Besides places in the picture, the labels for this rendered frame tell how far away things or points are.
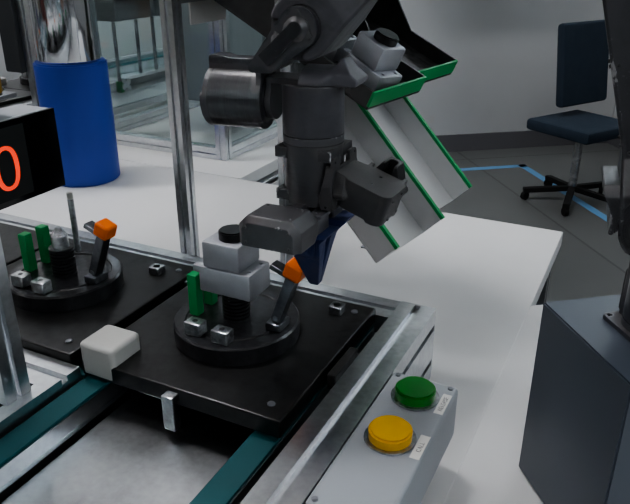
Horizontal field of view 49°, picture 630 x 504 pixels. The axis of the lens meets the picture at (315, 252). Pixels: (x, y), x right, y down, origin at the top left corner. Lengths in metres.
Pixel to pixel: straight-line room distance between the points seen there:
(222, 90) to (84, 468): 0.38
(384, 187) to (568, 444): 0.29
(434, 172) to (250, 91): 0.56
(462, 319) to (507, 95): 4.15
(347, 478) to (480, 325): 0.49
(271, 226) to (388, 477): 0.23
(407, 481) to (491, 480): 0.18
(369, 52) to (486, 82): 4.19
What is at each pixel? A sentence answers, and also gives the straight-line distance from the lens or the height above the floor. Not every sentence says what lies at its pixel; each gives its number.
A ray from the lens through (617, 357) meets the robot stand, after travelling 0.63.
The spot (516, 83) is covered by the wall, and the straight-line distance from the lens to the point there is 5.15.
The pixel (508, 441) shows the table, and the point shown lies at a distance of 0.84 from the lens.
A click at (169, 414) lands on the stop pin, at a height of 0.95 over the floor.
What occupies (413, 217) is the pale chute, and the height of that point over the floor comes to 1.01.
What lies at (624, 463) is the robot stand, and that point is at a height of 0.98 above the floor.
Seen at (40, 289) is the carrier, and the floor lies 1.00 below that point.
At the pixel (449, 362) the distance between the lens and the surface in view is 0.95.
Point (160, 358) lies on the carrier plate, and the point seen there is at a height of 0.97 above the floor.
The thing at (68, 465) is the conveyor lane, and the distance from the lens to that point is 0.73.
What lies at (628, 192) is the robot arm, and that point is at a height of 1.19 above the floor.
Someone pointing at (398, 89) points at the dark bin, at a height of 1.20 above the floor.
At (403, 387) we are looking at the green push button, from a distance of 0.70.
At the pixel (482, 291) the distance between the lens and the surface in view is 1.15.
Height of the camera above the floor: 1.37
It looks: 24 degrees down
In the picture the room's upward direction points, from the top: straight up
